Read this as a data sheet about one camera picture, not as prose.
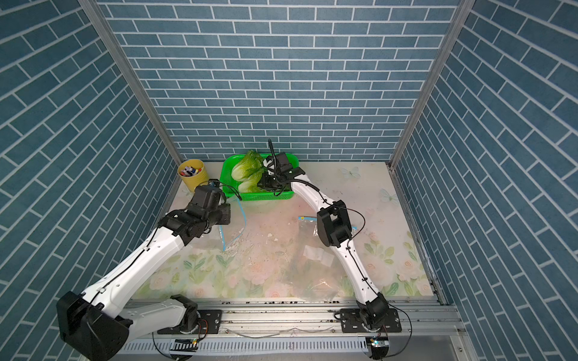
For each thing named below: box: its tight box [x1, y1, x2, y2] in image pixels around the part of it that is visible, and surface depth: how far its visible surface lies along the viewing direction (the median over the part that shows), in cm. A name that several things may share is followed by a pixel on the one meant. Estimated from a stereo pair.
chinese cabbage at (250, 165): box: [231, 149, 265, 183], surface depth 109 cm
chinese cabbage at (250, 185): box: [237, 171, 266, 194], surface depth 101 cm
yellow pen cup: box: [177, 158, 209, 193], surface depth 104 cm
